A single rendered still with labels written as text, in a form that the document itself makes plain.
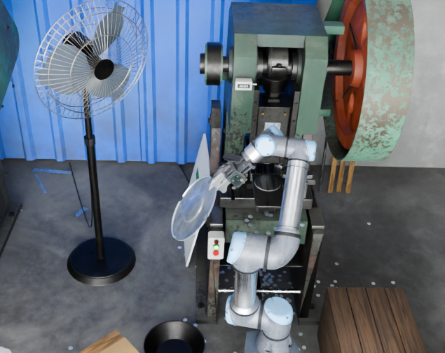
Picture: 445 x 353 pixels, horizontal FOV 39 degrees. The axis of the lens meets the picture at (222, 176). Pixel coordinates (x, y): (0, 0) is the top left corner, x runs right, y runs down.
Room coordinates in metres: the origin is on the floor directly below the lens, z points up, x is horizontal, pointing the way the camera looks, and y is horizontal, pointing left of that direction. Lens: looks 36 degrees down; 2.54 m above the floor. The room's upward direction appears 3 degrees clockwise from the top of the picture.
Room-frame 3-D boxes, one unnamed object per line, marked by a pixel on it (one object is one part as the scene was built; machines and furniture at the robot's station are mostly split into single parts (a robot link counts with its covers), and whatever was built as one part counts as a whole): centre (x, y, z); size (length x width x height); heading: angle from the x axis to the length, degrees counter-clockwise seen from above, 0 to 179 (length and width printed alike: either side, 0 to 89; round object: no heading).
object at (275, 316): (1.69, -0.25, 0.62); 0.13 x 0.12 x 0.14; 81
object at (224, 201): (2.49, -0.21, 0.68); 0.45 x 0.30 x 0.06; 93
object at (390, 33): (2.62, -0.54, 1.33); 1.03 x 0.28 x 0.82; 3
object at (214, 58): (2.50, 0.04, 1.31); 0.22 x 0.12 x 0.22; 3
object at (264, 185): (2.32, -0.22, 0.72); 0.25 x 0.14 x 0.14; 3
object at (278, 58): (2.49, -0.21, 1.27); 0.21 x 0.12 x 0.34; 3
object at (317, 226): (2.65, -0.47, 0.45); 0.92 x 0.12 x 0.90; 3
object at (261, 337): (1.69, -0.25, 0.50); 0.15 x 0.15 x 0.10
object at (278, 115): (2.45, -0.21, 1.04); 0.17 x 0.15 x 0.30; 3
